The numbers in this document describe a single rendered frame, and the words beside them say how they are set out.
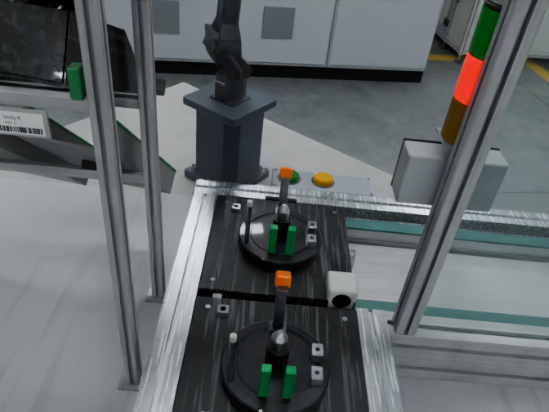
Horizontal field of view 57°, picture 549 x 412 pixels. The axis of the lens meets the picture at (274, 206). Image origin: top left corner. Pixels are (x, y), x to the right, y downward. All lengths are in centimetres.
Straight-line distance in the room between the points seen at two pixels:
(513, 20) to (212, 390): 52
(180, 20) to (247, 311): 316
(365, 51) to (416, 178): 342
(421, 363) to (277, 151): 70
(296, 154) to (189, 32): 256
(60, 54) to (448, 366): 68
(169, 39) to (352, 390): 334
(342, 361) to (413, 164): 28
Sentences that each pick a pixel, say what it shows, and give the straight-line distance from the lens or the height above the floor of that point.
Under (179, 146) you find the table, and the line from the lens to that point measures 132.
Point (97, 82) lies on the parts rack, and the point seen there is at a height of 133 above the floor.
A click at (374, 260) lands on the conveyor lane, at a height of 92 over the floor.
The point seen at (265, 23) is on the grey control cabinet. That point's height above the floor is 41.
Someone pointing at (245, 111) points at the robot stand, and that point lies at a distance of 106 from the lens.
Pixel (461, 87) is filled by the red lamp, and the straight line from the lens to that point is 60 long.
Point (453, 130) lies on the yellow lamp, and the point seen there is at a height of 128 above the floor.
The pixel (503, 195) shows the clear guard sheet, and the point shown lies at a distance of 66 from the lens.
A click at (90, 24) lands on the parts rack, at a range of 49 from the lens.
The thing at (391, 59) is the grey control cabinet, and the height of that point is 19.
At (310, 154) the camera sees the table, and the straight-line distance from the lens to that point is 133.
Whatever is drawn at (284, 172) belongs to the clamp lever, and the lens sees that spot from 86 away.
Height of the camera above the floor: 153
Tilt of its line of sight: 37 degrees down
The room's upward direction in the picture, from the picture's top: 7 degrees clockwise
